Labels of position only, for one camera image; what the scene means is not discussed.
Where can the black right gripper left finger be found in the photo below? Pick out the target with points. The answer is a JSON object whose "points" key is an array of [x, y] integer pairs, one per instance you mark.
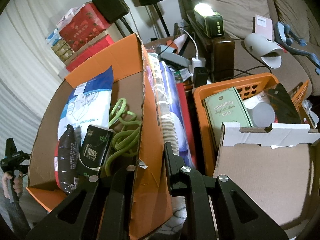
{"points": [[95, 210]]}

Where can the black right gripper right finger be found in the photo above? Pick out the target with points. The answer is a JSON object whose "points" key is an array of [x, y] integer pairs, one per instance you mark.
{"points": [[216, 207]]}

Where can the orange cardboard box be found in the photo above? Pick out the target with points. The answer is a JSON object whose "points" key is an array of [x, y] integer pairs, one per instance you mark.
{"points": [[151, 203]]}

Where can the red black snack packet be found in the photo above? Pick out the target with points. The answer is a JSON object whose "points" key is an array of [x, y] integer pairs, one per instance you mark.
{"points": [[65, 159]]}

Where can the black tissue packet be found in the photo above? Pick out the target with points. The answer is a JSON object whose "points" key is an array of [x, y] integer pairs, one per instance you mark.
{"points": [[93, 152]]}

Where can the white KN95 mask bag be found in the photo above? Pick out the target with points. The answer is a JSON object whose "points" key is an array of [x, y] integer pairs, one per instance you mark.
{"points": [[88, 104]]}

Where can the person's left hand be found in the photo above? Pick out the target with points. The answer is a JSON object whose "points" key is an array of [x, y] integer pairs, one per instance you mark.
{"points": [[17, 186]]}

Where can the patterned bed blanket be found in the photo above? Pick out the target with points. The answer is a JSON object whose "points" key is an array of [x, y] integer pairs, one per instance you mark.
{"points": [[172, 228]]}

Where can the blue white plastic package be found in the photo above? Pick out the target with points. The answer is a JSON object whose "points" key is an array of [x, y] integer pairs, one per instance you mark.
{"points": [[176, 113]]}

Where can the white brown cardboard box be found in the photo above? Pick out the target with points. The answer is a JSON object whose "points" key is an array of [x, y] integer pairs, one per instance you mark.
{"points": [[277, 166]]}

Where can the green tissue box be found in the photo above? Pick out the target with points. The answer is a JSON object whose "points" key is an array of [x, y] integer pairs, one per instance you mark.
{"points": [[225, 106]]}

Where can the translucent round lid container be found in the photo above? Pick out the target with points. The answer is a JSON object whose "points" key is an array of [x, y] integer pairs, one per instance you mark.
{"points": [[262, 115]]}

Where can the black power adapter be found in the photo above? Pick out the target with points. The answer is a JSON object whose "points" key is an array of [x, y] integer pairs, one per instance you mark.
{"points": [[200, 77]]}

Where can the orange plastic basket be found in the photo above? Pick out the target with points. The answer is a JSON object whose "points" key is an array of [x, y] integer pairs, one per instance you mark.
{"points": [[245, 85]]}

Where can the black flat case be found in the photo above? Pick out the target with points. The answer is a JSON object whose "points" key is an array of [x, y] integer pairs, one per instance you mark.
{"points": [[282, 104]]}

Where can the stacked gold boxes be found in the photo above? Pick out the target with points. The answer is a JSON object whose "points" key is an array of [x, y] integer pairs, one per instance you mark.
{"points": [[62, 49]]}

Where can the white power adapter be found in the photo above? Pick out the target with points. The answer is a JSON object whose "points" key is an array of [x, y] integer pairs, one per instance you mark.
{"points": [[196, 62]]}

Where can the blue white tissue pack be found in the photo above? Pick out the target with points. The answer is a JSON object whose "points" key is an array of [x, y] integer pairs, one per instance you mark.
{"points": [[53, 38]]}

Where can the dark wooden side cabinet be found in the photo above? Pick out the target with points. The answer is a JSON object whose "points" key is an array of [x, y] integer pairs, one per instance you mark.
{"points": [[218, 52]]}

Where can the red collection gift bag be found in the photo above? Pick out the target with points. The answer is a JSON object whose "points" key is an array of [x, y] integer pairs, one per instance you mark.
{"points": [[81, 56]]}

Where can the white curved neck massager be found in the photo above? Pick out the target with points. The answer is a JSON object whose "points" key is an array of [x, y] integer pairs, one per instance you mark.
{"points": [[264, 50]]}

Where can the red gift bag upper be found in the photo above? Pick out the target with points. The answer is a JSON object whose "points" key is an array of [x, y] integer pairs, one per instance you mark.
{"points": [[84, 26]]}

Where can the glowing portable lamp speaker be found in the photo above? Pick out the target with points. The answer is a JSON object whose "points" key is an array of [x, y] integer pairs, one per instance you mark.
{"points": [[210, 21]]}

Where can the pink booklet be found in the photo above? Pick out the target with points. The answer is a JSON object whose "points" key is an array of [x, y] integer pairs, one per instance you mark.
{"points": [[263, 26]]}

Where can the blue grey phone holder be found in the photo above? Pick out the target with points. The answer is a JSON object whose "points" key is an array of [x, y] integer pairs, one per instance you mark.
{"points": [[285, 37]]}

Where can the brown sofa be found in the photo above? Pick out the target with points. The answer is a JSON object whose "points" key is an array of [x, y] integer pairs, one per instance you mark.
{"points": [[241, 18]]}

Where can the left black speaker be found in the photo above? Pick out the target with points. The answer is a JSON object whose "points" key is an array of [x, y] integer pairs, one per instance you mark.
{"points": [[111, 10]]}

